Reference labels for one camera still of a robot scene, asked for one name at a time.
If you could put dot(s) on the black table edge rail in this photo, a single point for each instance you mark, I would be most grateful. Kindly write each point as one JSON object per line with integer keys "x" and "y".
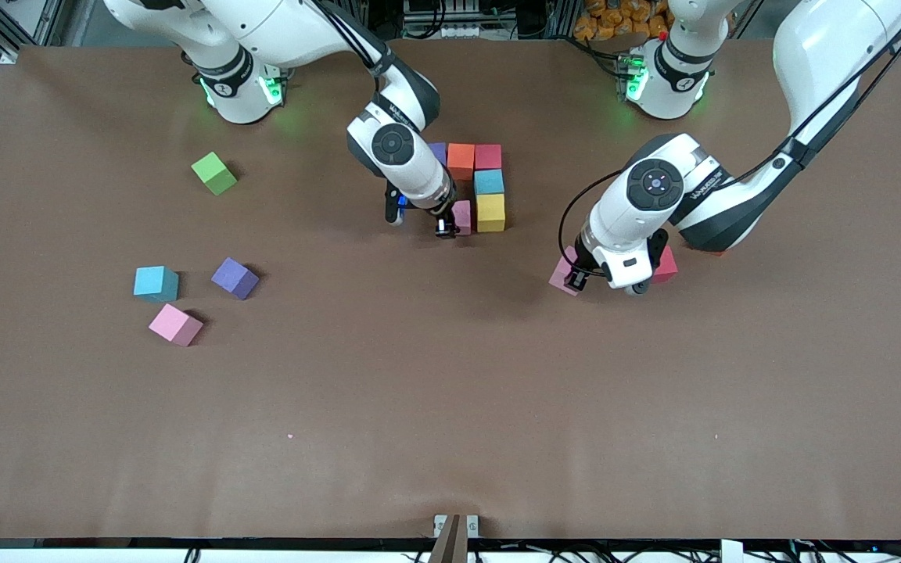
{"x": 184, "y": 542}

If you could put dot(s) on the small metal bracket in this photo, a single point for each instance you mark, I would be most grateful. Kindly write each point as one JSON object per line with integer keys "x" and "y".
{"x": 439, "y": 524}

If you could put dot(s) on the dented pink foam cube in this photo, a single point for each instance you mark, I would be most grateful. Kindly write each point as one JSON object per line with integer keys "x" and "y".
{"x": 463, "y": 217}

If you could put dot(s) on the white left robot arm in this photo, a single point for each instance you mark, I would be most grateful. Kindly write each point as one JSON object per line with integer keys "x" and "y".
{"x": 650, "y": 191}

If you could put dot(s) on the orange fruit net bag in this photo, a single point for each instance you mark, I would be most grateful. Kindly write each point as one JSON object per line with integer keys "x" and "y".
{"x": 615, "y": 19}

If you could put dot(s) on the black electronics rack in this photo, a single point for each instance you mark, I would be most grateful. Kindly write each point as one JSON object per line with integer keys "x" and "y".
{"x": 482, "y": 19}

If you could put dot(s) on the orange foam cube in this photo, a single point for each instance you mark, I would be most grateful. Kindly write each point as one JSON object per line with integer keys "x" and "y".
{"x": 461, "y": 160}

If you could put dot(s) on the purple foam cube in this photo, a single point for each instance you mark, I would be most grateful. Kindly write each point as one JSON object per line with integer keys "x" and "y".
{"x": 440, "y": 152}
{"x": 235, "y": 278}

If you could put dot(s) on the yellow foam cube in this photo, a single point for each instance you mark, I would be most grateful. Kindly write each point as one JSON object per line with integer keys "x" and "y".
{"x": 490, "y": 213}

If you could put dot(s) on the green foam cube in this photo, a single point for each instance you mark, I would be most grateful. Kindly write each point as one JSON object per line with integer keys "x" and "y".
{"x": 212, "y": 173}

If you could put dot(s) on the red foam cube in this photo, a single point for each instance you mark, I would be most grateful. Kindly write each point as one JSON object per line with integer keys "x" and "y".
{"x": 488, "y": 156}
{"x": 665, "y": 267}

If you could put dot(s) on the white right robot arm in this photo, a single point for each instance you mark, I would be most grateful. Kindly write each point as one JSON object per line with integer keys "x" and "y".
{"x": 400, "y": 152}

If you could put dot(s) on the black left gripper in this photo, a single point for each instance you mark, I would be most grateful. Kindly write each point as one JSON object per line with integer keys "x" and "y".
{"x": 581, "y": 273}

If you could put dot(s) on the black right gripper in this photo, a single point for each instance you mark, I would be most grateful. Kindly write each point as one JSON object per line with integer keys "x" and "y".
{"x": 443, "y": 214}

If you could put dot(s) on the light blue foam cube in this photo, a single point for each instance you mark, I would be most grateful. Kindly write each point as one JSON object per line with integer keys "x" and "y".
{"x": 489, "y": 182}
{"x": 155, "y": 283}

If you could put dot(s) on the brown wooden post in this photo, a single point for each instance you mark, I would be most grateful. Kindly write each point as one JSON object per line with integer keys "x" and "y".
{"x": 450, "y": 543}

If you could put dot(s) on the small white box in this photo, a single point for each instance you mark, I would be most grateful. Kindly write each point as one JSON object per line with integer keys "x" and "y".
{"x": 732, "y": 552}

